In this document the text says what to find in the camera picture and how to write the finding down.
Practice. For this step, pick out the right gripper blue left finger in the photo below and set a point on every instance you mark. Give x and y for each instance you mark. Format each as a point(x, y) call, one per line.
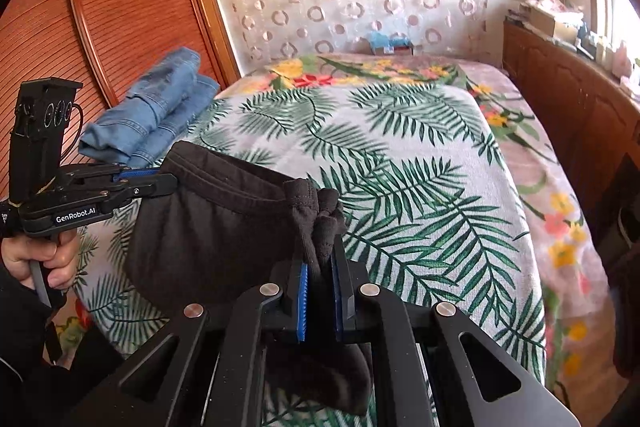
point(302, 300)

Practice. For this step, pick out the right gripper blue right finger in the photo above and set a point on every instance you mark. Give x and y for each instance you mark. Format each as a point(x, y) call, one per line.
point(343, 290)

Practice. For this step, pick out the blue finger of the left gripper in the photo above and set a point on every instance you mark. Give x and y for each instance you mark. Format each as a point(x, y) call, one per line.
point(162, 184)
point(128, 174)

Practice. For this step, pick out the black shorts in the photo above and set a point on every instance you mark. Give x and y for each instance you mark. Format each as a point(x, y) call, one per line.
point(220, 233)

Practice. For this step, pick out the person's left hand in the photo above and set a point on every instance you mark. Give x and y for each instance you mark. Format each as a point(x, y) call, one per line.
point(60, 257)

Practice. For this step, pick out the folded blue jeans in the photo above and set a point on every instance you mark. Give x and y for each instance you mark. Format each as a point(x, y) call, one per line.
point(156, 110)

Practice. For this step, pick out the palm leaf print blanket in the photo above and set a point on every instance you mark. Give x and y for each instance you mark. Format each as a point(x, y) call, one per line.
point(431, 208)

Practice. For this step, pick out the wooden slatted wardrobe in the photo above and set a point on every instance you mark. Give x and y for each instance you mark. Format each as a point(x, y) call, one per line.
point(105, 45)

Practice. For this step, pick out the blue tissue box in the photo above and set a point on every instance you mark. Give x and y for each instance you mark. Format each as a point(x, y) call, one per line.
point(382, 45)

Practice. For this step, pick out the floral bed sheet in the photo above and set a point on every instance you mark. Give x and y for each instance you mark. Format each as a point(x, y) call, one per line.
point(572, 278)

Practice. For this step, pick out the wooden sideboard cabinet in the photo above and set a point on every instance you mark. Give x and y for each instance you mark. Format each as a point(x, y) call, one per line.
point(593, 127)

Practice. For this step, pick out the cardboard box on sideboard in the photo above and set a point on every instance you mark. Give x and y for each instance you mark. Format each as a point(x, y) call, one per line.
point(561, 26)

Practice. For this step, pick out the pink bottle on sideboard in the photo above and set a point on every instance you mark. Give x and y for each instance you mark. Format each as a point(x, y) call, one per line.
point(621, 64)

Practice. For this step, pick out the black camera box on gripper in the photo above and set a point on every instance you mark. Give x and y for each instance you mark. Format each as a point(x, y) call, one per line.
point(42, 115)

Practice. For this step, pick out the black left gripper handle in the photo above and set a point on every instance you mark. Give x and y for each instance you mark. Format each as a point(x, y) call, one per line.
point(53, 298)

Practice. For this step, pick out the window with wooden frame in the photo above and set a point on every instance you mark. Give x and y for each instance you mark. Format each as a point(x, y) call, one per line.
point(618, 22)

